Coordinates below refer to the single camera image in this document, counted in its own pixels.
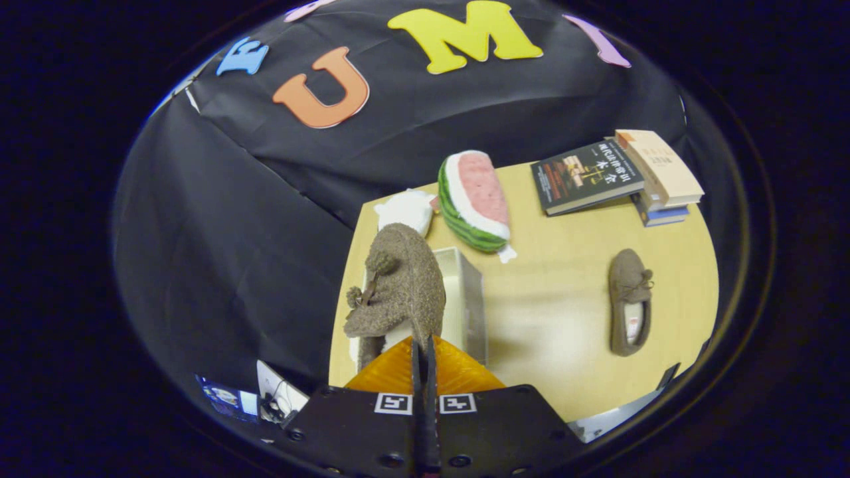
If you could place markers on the blue and white object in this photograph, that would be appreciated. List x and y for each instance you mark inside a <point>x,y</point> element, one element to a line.
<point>226,397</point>

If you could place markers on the black backdrop cloth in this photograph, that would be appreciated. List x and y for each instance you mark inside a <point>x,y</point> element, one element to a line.
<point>219,232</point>

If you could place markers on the black box-shaped object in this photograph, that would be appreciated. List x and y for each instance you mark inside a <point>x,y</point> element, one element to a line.
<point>668,376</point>

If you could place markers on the blue cover book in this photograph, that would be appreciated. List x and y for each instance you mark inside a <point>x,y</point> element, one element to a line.
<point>664,218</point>

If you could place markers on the white plush toy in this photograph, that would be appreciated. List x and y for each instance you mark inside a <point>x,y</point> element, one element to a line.
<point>405,209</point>

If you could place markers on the watermelon slice plush toy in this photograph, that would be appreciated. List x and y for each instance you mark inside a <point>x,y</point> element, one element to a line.
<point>475,199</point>

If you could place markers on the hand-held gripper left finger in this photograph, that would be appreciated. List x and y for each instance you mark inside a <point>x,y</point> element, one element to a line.
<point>358,431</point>

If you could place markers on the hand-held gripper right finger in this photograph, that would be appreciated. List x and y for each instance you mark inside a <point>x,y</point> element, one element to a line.
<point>498,431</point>

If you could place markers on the black cover book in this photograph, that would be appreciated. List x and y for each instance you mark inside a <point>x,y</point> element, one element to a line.
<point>588,176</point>

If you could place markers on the brown fuzzy slipper shoe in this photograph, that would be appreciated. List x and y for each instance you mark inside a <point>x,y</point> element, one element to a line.
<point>405,279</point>
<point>627,279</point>

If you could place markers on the grey cover book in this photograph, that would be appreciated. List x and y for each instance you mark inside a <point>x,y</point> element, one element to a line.
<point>647,202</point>

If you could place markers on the beige cover book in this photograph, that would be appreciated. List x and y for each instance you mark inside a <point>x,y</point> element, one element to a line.
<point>664,166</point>

